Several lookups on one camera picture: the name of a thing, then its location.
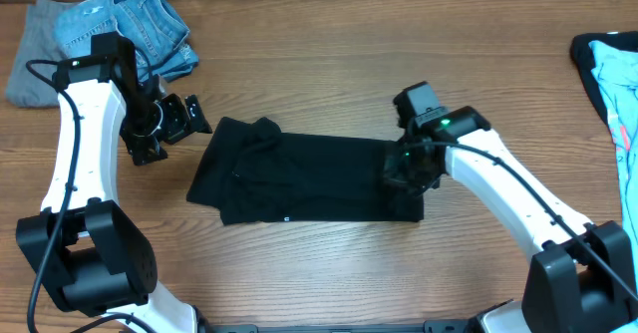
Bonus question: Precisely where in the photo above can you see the black polo shirt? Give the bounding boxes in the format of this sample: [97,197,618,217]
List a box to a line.
[186,117,424,225]

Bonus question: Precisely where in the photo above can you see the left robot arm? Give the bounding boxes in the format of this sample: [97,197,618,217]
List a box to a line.
[16,32,210,332]

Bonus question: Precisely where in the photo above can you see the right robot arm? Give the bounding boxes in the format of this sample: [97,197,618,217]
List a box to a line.
[384,107,637,333]

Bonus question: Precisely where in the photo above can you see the folded blue denim jeans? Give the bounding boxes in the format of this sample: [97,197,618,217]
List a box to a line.
[53,0,198,82]

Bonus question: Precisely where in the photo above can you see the folded grey garment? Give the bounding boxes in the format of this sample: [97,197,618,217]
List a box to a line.
[4,0,76,109]

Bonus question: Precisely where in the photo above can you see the black garment under blue shirt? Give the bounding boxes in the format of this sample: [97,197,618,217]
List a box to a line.
[569,31,637,124]

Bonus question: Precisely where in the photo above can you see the light blue t-shirt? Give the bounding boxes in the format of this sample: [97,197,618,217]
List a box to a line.
[587,39,638,254]

